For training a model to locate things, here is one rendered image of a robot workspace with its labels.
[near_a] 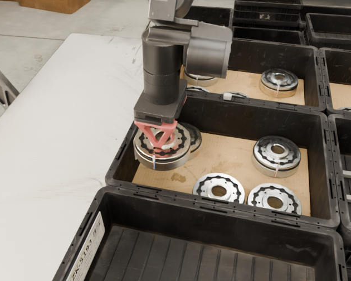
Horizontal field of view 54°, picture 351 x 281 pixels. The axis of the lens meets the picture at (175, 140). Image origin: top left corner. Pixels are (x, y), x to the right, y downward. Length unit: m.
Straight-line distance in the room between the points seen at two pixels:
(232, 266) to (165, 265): 0.12
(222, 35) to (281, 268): 0.40
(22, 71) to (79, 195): 2.05
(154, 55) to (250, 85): 0.58
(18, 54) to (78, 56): 1.68
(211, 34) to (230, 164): 0.37
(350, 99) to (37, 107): 0.95
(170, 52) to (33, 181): 0.61
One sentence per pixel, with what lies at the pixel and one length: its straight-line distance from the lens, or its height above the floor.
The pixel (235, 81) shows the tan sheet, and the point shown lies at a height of 0.83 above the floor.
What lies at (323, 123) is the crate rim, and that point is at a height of 0.93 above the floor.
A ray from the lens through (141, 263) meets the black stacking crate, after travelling 0.64.
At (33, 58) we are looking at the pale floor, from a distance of 3.01.
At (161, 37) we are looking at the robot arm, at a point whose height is 1.18.
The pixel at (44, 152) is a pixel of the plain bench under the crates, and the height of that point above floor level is 0.70.
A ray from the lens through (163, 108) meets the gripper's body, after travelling 0.54.
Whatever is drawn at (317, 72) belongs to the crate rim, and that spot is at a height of 0.93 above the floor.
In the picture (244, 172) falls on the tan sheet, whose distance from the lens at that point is 0.77.
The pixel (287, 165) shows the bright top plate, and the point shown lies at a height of 0.86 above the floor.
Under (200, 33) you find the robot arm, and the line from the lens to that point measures 0.50.
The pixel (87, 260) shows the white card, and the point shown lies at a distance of 0.60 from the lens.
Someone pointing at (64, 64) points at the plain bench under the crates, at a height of 0.70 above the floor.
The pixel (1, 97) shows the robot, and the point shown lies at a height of 0.58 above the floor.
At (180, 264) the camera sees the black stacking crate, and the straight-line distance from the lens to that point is 0.64.
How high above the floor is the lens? 1.40
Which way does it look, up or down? 43 degrees down
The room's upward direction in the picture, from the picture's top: straight up
